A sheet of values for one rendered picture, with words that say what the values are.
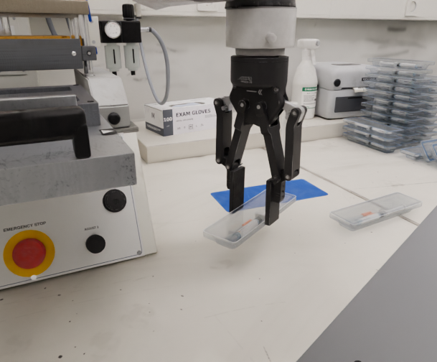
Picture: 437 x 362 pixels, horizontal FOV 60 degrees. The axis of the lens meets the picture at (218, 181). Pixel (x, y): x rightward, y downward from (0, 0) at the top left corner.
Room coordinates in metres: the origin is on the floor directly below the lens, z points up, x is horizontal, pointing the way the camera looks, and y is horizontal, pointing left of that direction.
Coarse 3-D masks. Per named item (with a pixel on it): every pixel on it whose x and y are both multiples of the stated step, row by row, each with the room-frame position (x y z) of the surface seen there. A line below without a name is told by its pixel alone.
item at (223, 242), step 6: (252, 198) 0.57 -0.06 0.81; (294, 198) 0.57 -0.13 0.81; (288, 204) 0.55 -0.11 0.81; (282, 210) 0.53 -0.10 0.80; (264, 222) 0.49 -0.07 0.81; (258, 228) 0.48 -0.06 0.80; (204, 234) 0.46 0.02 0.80; (210, 234) 0.45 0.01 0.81; (246, 234) 0.45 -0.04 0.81; (252, 234) 0.46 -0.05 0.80; (216, 240) 0.45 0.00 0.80; (222, 240) 0.44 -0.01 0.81; (240, 240) 0.44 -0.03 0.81; (228, 246) 0.43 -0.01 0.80; (234, 246) 0.43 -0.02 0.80
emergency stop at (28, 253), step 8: (24, 240) 0.43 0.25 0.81; (32, 240) 0.44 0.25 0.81; (16, 248) 0.43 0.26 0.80; (24, 248) 0.43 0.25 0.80; (32, 248) 0.43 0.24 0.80; (40, 248) 0.43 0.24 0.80; (16, 256) 0.42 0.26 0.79; (24, 256) 0.42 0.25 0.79; (32, 256) 0.43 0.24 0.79; (40, 256) 0.43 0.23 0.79; (24, 264) 0.42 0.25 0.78; (32, 264) 0.42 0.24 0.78
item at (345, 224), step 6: (354, 204) 0.63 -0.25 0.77; (420, 204) 0.63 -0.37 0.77; (396, 210) 0.60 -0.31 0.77; (402, 210) 0.61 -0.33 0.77; (408, 210) 0.62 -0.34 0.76; (330, 216) 0.59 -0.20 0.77; (336, 216) 0.58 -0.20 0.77; (384, 216) 0.58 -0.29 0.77; (390, 216) 0.59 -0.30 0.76; (396, 216) 0.62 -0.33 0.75; (342, 222) 0.57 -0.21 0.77; (348, 222) 0.56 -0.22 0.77; (366, 222) 0.56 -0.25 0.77; (372, 222) 0.57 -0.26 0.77; (378, 222) 0.60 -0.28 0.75; (348, 228) 0.57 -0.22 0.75; (354, 228) 0.55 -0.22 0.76; (360, 228) 0.57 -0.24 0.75
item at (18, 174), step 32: (32, 96) 0.35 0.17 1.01; (64, 96) 0.35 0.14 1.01; (96, 128) 0.39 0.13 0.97; (0, 160) 0.28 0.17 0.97; (32, 160) 0.28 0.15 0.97; (64, 160) 0.28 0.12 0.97; (96, 160) 0.29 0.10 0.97; (128, 160) 0.30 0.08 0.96; (0, 192) 0.26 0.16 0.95; (32, 192) 0.27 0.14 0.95; (64, 192) 0.28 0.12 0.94
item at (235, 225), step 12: (264, 192) 0.59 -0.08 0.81; (252, 204) 0.54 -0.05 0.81; (264, 204) 0.54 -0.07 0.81; (228, 216) 0.50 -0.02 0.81; (240, 216) 0.50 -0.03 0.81; (252, 216) 0.50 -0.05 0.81; (264, 216) 0.50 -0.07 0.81; (216, 228) 0.47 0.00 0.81; (228, 228) 0.47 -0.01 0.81; (240, 228) 0.47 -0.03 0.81; (252, 228) 0.47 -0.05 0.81; (228, 240) 0.44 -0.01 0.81
